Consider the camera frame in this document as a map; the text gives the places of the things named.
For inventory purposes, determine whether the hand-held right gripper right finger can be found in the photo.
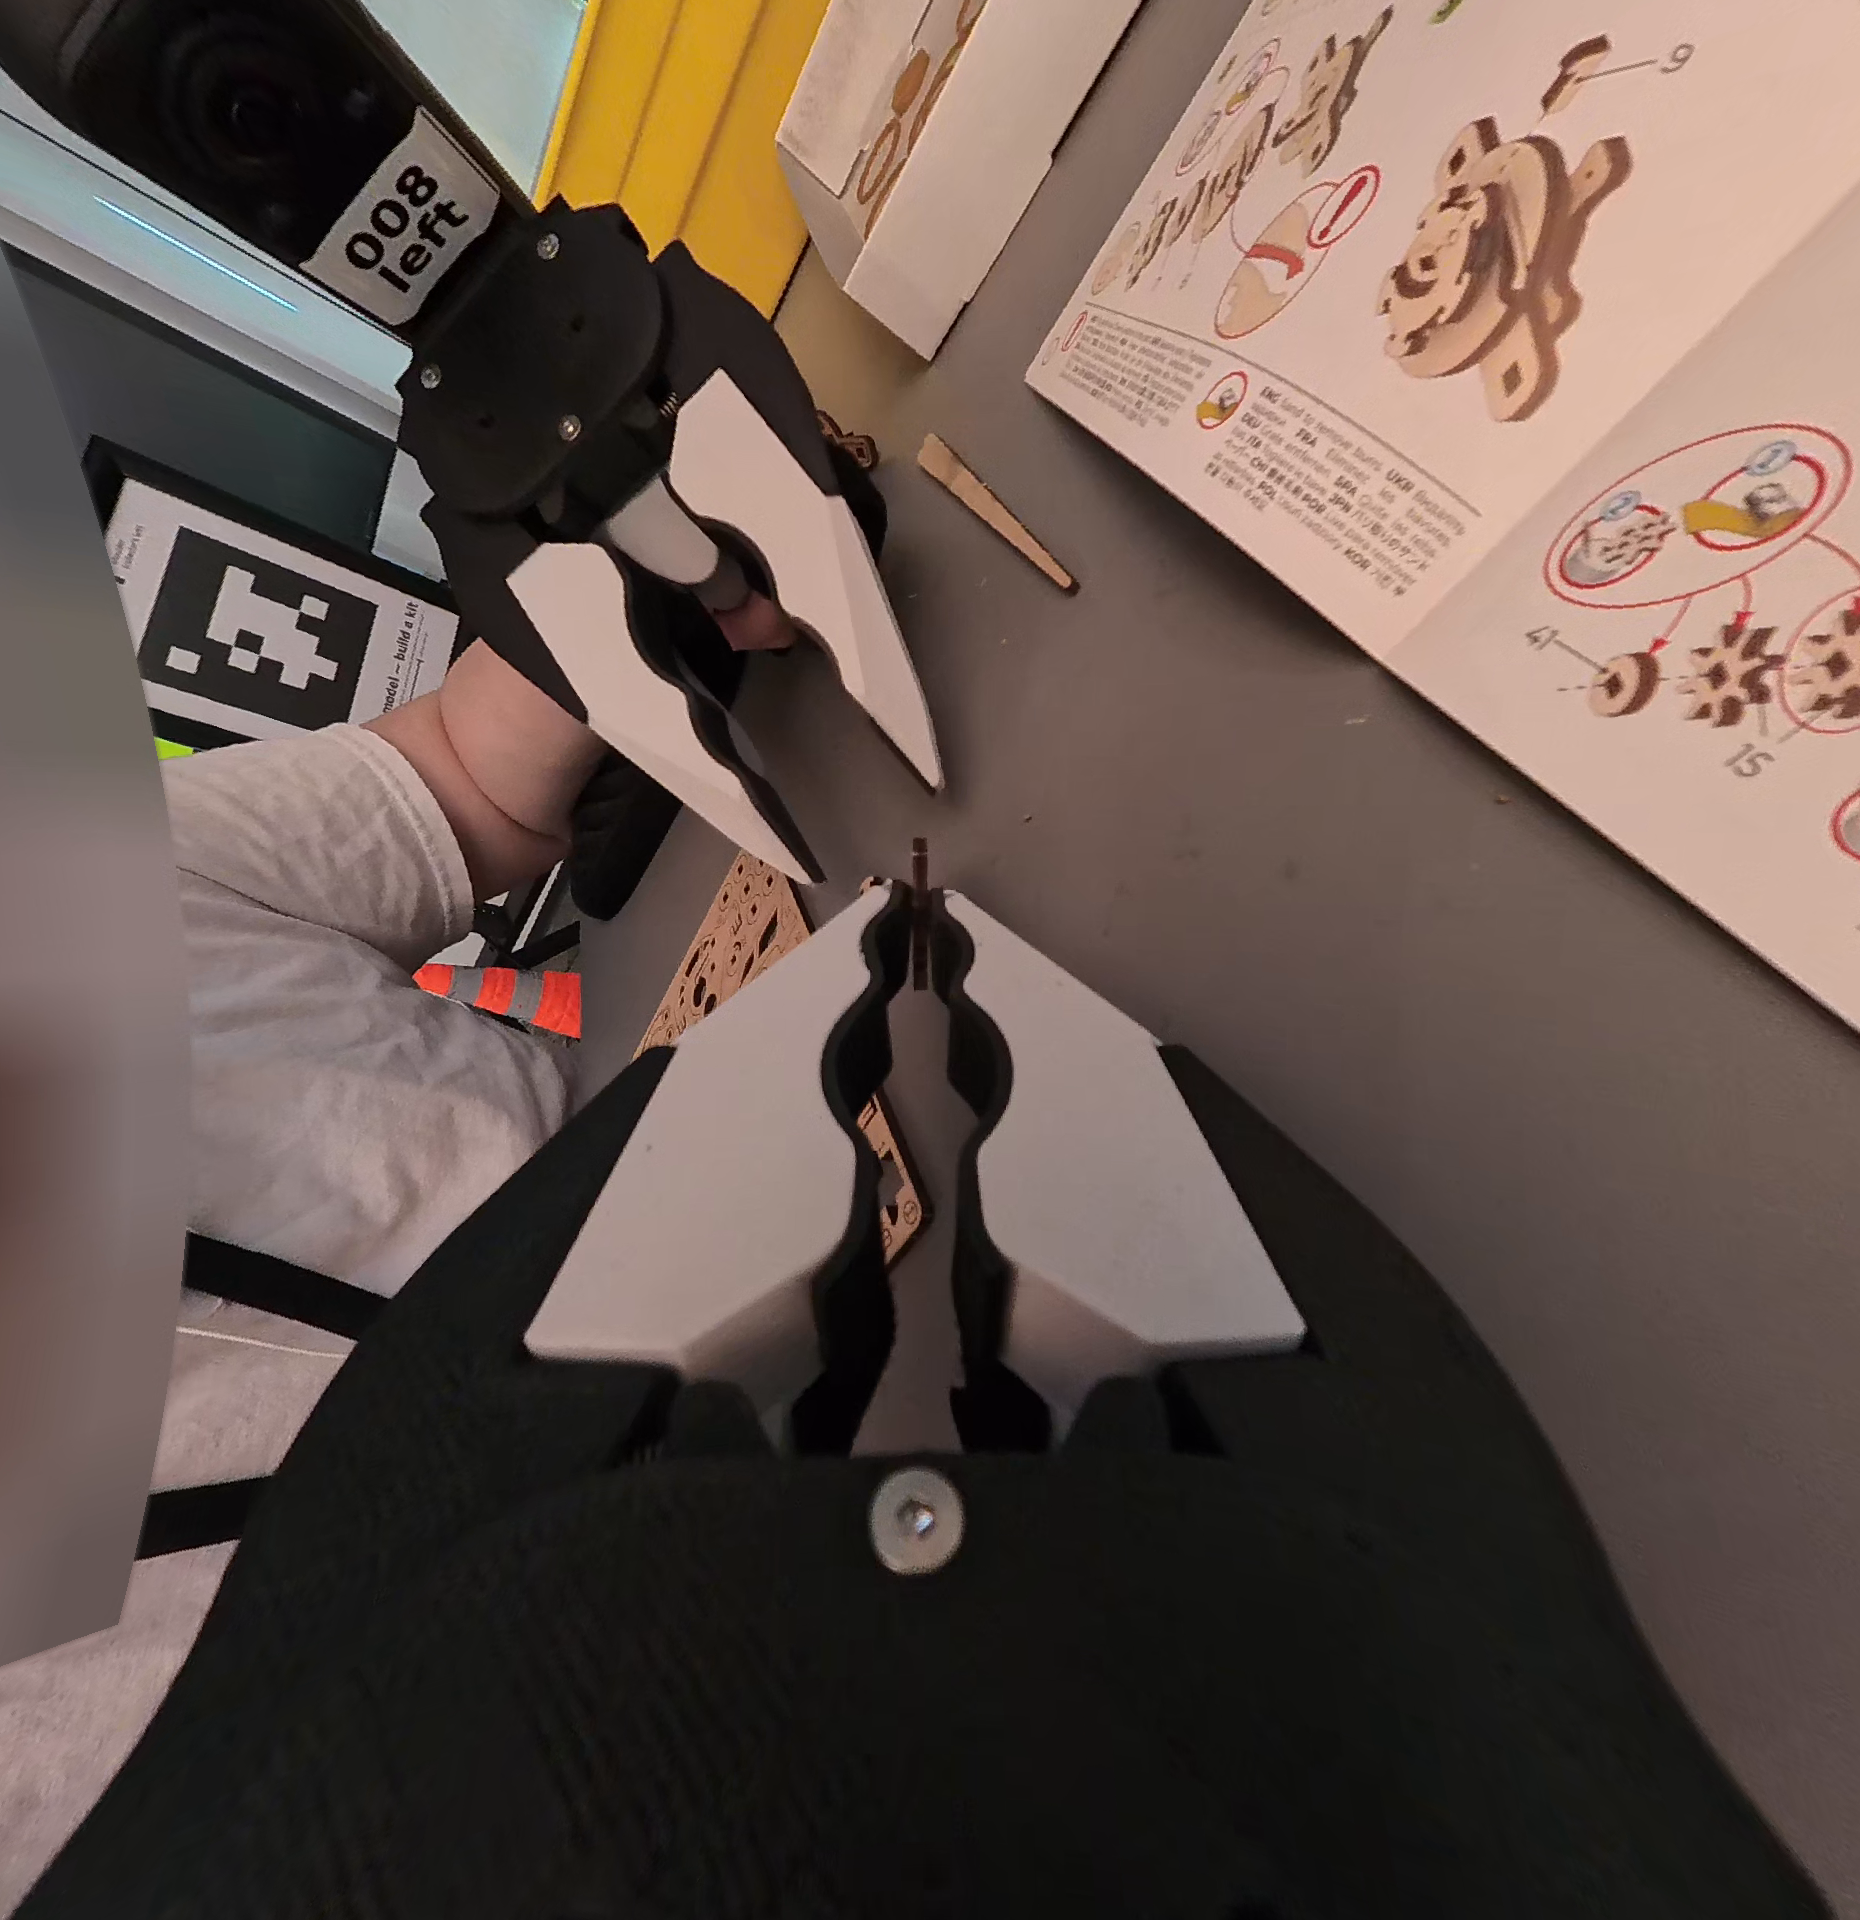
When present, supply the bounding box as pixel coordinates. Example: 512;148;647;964
930;884;1312;1454

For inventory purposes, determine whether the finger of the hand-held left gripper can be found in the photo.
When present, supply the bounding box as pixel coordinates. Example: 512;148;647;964
663;372;947;796
504;540;829;886

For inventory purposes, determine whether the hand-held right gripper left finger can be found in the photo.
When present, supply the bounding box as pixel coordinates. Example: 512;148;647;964
523;882;920;1454

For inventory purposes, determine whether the perforated wooden parts sheet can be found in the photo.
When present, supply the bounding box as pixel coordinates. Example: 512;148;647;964
636;848;937;1265

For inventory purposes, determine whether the person's left forearm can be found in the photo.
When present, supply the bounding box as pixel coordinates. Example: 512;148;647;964
356;636;677;889

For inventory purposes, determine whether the wooden wedge stick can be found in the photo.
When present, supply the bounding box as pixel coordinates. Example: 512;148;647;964
918;436;1081;594

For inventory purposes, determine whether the yellow cardboard box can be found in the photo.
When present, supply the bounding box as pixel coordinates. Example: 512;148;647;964
534;0;836;320

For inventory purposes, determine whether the orange reflective band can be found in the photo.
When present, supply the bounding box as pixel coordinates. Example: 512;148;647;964
409;959;592;1039

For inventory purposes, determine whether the white cardboard box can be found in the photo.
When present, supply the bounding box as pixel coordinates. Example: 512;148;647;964
774;0;1151;363

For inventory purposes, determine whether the framed black-white marker sign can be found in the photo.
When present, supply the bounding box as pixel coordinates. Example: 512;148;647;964
86;436;464;753

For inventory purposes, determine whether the white glossy panel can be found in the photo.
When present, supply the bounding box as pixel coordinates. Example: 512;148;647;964
0;82;430;440

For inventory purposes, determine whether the assembly instruction booklet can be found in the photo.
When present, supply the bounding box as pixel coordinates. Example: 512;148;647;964
1024;0;1860;1056

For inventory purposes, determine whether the black strap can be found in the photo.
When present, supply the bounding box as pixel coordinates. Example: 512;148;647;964
135;1230;422;1561

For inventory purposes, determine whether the wooden sheet with ring cutouts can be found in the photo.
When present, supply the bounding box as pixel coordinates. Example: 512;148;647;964
845;0;1006;241

